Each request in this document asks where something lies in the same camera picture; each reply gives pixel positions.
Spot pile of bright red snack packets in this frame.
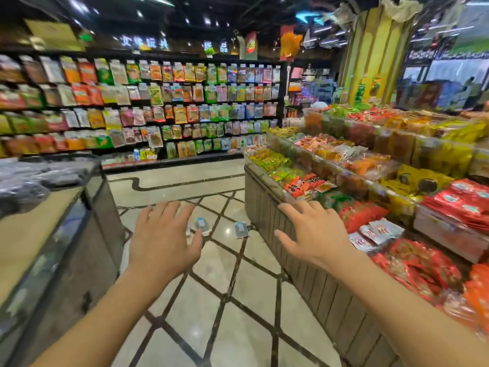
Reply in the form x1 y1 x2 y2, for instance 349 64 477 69
369 239 465 302

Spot red and yellow poster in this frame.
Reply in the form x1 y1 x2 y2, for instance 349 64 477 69
238 31 259 61

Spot pile of white snack packets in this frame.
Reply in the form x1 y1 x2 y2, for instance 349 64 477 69
348 218 405 252

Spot wooden acrylic-bin snack stand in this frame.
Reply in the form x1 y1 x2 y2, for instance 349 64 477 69
243 104 489 367

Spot pile of yellow dark-print packets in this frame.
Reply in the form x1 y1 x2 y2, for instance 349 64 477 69
382 164 455 195

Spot pile of orange black-print packets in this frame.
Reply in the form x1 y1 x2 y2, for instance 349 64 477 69
283 173 337 199

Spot yellow sign box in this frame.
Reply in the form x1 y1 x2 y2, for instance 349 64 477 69
24 18 87 53

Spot person's right hand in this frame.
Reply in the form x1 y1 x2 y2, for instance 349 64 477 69
274 200 358 272

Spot rows of hanging snack pouches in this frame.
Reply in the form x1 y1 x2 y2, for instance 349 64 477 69
0 55 282 161

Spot black hanging snack rack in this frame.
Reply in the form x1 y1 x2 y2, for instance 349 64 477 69
0 45 291 172

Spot pink and blue goods shelving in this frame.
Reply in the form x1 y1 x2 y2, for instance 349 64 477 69
286 66 341 111

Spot person's left hand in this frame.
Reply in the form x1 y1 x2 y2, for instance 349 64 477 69
126 201 203 293

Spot pile of dark green snack packets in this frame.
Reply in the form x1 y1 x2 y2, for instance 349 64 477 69
319 191 346 209

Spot pile of glossy orange packets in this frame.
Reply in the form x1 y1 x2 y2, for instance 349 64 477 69
462 263 489 335

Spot pile of dark seed bags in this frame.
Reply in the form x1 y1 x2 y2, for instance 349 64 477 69
0 158 98 218

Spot yellow striped pillar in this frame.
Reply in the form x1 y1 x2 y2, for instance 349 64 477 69
340 7 415 106

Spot pile of red white-label bags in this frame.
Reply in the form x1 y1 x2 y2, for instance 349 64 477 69
422 178 489 233

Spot person's left forearm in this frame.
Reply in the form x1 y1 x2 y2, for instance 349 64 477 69
30 269 161 367

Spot person's right forearm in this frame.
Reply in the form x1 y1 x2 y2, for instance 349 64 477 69
328 250 489 367

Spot pile of orange-red snack packets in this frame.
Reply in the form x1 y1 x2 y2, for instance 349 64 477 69
339 201 390 234

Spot pile of yellow-green snack packets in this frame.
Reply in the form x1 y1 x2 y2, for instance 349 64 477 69
250 148 291 172

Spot white hanging fish decoration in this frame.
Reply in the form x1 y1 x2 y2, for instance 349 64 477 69
324 3 358 29
382 0 424 23

